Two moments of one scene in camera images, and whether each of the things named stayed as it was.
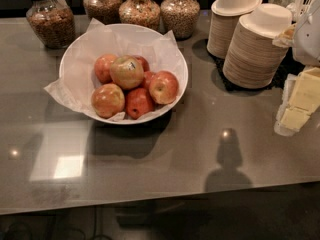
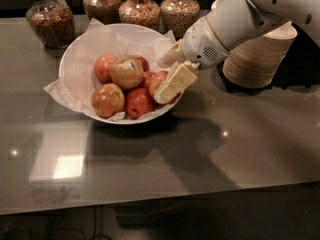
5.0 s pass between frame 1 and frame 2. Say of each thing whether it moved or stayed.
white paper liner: stayed
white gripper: moved
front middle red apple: stayed
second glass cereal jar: stayed
